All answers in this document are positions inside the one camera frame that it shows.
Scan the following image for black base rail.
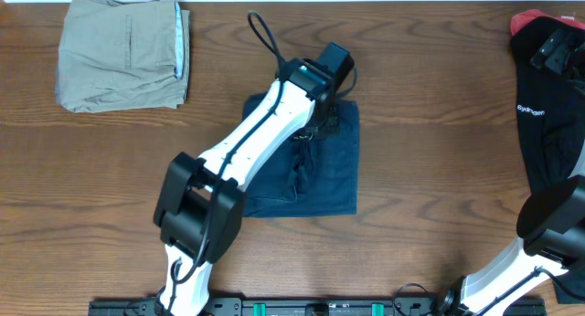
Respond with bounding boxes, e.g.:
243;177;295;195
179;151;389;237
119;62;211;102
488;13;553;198
88;296;548;316

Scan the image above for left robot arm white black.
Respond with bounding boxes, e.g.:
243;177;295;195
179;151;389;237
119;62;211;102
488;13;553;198
154;43;355;315

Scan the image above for folded khaki trousers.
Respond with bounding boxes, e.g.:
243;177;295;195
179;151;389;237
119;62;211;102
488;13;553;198
55;0;190;113

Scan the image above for dark blue trousers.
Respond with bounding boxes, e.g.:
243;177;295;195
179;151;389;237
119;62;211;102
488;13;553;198
244;100;360;218

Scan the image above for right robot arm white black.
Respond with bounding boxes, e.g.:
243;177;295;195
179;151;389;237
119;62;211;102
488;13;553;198
435;17;584;315

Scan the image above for black Sydrogen shirt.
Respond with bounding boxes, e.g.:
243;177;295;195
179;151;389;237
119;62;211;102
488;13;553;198
510;17;584;193

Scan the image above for red garment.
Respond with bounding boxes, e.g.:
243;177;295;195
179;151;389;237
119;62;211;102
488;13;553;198
510;9;584;36

